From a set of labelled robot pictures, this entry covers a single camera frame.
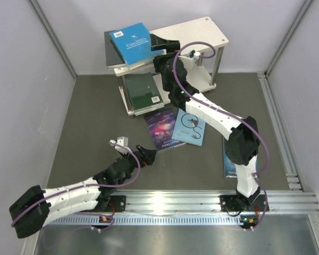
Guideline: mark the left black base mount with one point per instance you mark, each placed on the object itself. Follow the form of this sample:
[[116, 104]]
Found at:
[[115, 204]]

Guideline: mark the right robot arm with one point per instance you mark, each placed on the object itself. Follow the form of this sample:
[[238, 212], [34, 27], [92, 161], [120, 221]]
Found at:
[[240, 134]]

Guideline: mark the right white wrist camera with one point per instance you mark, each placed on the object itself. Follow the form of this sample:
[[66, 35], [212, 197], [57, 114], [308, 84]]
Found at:
[[192, 59]]

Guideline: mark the aluminium front rail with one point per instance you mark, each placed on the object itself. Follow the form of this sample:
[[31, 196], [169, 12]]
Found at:
[[147, 202]]

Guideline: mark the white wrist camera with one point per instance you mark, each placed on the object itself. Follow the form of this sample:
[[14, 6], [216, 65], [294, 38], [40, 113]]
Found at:
[[120, 144], [192, 59]]

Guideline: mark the bright blue book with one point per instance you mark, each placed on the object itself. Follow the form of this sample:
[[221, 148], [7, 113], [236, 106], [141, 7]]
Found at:
[[134, 45]]

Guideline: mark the pale grey-green book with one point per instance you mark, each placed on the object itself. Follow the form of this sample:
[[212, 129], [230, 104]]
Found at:
[[148, 109]]

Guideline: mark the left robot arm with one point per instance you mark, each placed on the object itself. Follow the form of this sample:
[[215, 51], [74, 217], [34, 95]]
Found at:
[[38, 207]]

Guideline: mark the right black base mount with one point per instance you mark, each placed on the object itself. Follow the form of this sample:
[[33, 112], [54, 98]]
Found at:
[[233, 205]]

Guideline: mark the light blue circle book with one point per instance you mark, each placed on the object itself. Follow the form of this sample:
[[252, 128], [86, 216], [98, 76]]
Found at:
[[189, 129]]

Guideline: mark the white two-tier shelf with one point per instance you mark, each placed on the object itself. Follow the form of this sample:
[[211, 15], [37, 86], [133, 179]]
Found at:
[[203, 74]]

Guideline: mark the dark blue Wuthering Heights book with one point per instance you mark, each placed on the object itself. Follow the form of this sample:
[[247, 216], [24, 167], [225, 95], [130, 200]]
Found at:
[[229, 167]]

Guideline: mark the black glossy book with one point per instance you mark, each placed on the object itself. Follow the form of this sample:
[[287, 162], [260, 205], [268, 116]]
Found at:
[[113, 58]]

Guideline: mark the dark green book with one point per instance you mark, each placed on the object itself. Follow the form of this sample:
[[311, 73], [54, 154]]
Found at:
[[143, 91]]

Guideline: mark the slotted cable duct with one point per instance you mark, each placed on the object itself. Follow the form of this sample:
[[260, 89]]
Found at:
[[143, 220]]

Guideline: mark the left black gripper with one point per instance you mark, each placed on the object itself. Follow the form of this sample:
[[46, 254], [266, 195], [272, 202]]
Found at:
[[149, 155]]

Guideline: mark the purple galaxy cover book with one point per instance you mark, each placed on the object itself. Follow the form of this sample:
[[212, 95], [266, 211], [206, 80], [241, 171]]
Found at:
[[161, 127]]

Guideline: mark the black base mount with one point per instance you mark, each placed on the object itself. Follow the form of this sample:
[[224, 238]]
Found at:
[[233, 205], [115, 204]]

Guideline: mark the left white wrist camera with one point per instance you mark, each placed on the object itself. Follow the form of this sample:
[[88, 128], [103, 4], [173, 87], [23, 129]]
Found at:
[[120, 144]]

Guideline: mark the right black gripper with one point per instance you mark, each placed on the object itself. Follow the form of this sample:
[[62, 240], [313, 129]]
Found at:
[[158, 43]]

